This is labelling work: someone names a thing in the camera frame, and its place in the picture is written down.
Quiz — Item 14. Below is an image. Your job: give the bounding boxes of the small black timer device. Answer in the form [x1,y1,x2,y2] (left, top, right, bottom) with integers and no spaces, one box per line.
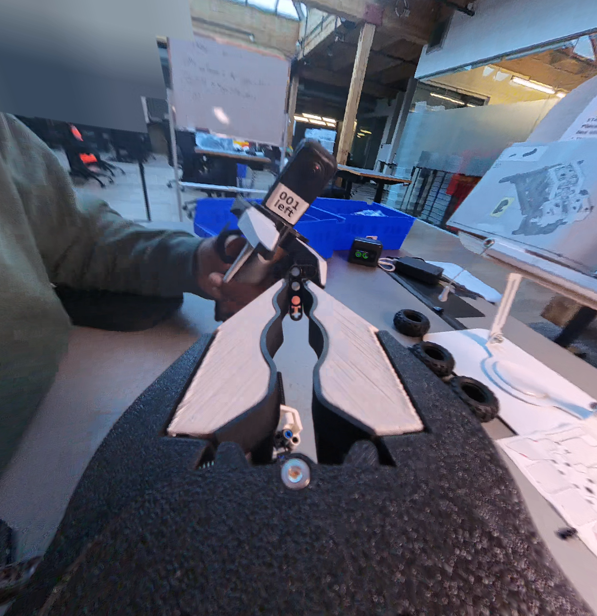
[347,237,384,267]

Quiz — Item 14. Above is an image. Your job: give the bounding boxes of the black padded armrest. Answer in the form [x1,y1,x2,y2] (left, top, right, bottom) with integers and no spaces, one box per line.
[54,283,184,333]

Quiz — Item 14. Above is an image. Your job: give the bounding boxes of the black light stand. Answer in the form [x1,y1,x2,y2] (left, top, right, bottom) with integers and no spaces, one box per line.
[136,161,153,223]

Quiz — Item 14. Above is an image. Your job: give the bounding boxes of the white sticker sheet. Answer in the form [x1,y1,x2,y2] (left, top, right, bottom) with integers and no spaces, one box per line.
[496,413,597,555]

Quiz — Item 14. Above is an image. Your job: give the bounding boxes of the black toy tire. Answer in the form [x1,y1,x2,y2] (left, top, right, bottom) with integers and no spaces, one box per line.
[448,375,500,424]
[412,341,456,378]
[393,309,430,338]

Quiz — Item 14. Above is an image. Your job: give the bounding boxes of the frosted glass partition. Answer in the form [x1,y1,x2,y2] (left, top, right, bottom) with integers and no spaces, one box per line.
[390,98,560,175]

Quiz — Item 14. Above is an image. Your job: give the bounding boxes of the long wooden workbench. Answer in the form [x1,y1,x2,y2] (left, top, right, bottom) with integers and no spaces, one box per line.
[336,164,413,204]

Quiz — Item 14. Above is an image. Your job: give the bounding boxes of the whiteboard on stand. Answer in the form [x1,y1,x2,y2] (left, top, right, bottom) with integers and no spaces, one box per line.
[165,36,293,223]

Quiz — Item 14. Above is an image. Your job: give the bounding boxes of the person's left hand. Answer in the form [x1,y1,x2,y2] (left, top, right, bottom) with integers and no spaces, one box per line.
[197,235,286,321]

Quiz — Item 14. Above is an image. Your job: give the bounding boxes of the black office chair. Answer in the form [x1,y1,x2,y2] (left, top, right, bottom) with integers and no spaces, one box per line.
[66,122,127,189]

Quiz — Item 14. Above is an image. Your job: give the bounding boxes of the printed instruction sheet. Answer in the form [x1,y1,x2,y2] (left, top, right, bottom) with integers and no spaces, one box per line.
[562,98,597,142]

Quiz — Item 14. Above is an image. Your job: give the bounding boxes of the wooden post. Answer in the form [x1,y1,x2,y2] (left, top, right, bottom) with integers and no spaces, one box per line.
[335,22,377,165]

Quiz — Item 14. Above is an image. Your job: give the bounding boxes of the blue storage bin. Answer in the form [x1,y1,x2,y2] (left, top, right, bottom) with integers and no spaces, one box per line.
[193,196,417,261]

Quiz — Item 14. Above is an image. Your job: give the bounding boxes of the white book stand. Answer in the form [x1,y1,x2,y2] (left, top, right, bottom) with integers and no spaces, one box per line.
[426,231,597,422]

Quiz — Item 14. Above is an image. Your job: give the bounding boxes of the person's left forearm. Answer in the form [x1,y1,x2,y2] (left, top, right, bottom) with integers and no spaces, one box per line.
[0,111,215,301]

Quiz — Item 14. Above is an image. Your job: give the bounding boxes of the toy instruction booklet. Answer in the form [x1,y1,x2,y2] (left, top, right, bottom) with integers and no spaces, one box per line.
[448,140,597,276]

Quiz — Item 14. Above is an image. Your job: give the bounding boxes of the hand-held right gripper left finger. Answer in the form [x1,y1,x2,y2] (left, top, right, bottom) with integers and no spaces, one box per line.
[167,280,287,438]

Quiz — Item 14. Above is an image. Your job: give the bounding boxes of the white paper sheet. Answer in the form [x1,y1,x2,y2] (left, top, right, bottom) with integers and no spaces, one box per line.
[426,260,502,304]

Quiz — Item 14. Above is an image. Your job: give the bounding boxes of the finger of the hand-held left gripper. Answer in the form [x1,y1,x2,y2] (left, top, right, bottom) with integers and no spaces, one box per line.
[290,240,329,289]
[237,209,281,253]

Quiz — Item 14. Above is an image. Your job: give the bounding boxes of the stack of coloured bins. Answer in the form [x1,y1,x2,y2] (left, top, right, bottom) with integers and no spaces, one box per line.
[445,173,483,213]

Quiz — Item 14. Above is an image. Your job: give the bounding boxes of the black desk mat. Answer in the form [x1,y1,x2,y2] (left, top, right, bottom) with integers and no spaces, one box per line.
[386,269,487,319]

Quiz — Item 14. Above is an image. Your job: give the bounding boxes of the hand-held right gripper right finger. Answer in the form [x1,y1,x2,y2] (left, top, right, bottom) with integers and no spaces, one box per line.
[304,281,425,437]

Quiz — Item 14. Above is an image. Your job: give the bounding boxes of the black toy beam piece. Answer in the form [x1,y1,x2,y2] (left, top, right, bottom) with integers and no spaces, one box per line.
[287,263,307,322]

